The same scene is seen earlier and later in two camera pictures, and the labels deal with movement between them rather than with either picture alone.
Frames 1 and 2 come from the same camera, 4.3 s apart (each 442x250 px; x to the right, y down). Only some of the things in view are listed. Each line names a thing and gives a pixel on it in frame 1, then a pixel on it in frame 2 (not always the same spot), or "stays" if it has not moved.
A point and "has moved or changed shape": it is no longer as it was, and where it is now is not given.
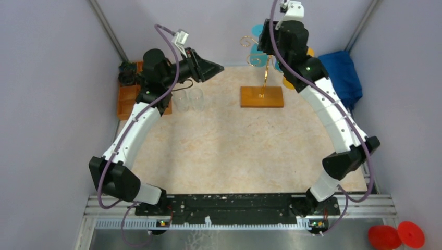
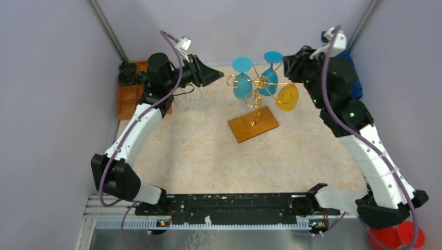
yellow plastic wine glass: [289, 84] has moved or changed shape
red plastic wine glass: [387, 237] stays
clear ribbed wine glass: [180, 100] stays
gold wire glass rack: [261, 96] to [261, 120]
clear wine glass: [196, 97] stays
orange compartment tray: [127, 95] stays
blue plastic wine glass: [257, 58] to [243, 85]
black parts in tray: [127, 74] stays
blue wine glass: [277, 66] to [269, 80]
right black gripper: [264, 42] to [301, 64]
